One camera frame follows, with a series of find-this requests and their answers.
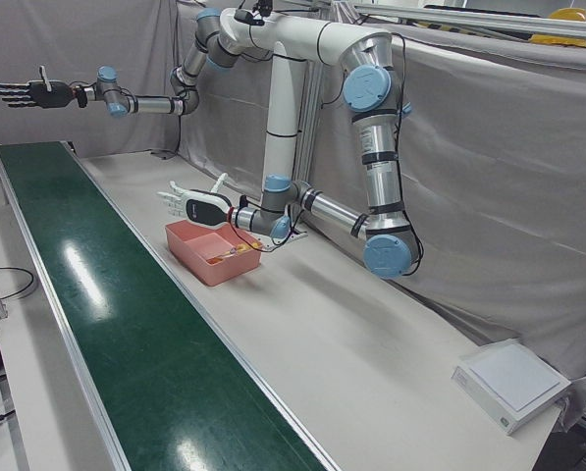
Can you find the grey blue-jointed robot arm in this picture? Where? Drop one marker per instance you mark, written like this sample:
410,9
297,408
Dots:
381,186
155,104

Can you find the white flat carton box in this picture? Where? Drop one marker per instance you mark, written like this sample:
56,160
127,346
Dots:
513,382

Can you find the orange juice bottle yellow cap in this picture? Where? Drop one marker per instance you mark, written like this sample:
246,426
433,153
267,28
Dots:
246,247

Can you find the pink plastic basket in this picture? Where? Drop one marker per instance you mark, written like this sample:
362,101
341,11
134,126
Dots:
224,275

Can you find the green conveyor belt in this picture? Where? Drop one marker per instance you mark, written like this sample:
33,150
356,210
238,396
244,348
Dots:
125,343

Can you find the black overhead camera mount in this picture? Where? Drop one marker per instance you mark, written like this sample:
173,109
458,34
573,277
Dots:
247,15

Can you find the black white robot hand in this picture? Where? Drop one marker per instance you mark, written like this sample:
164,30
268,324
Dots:
204,211
47,95

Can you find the grey backdrop cloth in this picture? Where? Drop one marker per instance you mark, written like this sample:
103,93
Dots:
76,49
494,196

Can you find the yellow hard hat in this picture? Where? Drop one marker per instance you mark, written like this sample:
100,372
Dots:
570,14

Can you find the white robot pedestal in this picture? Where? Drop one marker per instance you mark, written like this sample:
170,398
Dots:
282,122

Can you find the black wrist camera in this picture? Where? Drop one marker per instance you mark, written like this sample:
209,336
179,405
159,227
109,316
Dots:
244,201

